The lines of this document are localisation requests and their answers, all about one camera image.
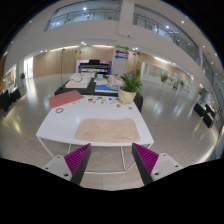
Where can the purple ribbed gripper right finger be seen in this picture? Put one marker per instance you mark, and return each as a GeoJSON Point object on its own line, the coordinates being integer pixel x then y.
{"type": "Point", "coordinates": [153, 166]}

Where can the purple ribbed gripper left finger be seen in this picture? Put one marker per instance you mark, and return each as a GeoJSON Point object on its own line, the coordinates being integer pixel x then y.
{"type": "Point", "coordinates": [72, 166]}

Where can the beige towel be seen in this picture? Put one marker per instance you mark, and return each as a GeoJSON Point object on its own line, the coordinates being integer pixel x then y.
{"type": "Point", "coordinates": [108, 131]}

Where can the white table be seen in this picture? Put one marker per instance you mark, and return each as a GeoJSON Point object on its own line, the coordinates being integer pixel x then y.
{"type": "Point", "coordinates": [61, 124]}

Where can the red placemat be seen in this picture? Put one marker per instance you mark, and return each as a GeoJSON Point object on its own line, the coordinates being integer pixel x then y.
{"type": "Point", "coordinates": [65, 98]}

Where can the scattered small colourful items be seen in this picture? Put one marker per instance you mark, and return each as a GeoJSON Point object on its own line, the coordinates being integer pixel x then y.
{"type": "Point", "coordinates": [107, 100]}

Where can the black display table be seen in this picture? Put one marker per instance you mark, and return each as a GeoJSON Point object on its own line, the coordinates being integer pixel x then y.
{"type": "Point", "coordinates": [90, 90]}

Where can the blue board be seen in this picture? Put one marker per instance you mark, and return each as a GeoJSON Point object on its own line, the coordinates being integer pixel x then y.
{"type": "Point", "coordinates": [104, 88]}

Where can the potted green plant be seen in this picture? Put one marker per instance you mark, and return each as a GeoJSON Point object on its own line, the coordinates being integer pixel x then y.
{"type": "Point", "coordinates": [131, 86]}

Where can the white architectural model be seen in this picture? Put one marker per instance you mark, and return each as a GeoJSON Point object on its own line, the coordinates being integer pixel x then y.
{"type": "Point", "coordinates": [78, 80]}

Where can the black piano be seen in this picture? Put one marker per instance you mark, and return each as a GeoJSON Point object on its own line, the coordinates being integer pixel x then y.
{"type": "Point", "coordinates": [97, 66]}

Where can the direction sign pillar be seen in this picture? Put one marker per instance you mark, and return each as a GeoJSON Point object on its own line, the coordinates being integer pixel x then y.
{"type": "Point", "coordinates": [121, 49]}

